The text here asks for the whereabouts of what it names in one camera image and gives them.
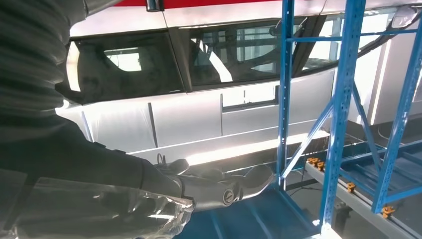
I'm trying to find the white car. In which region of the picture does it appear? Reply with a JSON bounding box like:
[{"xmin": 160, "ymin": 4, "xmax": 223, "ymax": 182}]
[{"xmin": 55, "ymin": 0, "xmax": 422, "ymax": 172}]

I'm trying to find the red barrier belt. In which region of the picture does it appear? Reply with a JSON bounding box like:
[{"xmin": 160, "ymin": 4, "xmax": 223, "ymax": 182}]
[
  {"xmin": 164, "ymin": 0, "xmax": 282, "ymax": 9},
  {"xmin": 113, "ymin": 0, "xmax": 148, "ymax": 7}
]

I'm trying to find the blue metal storage rack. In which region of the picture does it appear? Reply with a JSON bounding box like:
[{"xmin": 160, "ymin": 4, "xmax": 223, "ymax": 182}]
[{"xmin": 305, "ymin": 0, "xmax": 422, "ymax": 239}]

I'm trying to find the blue metal shelf rack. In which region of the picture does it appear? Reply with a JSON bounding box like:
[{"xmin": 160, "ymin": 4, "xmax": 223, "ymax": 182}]
[{"xmin": 174, "ymin": 0, "xmax": 368, "ymax": 239}]

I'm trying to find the black stanchion post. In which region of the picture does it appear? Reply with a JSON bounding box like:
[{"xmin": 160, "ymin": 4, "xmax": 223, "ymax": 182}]
[{"xmin": 146, "ymin": 0, "xmax": 165, "ymax": 12}]

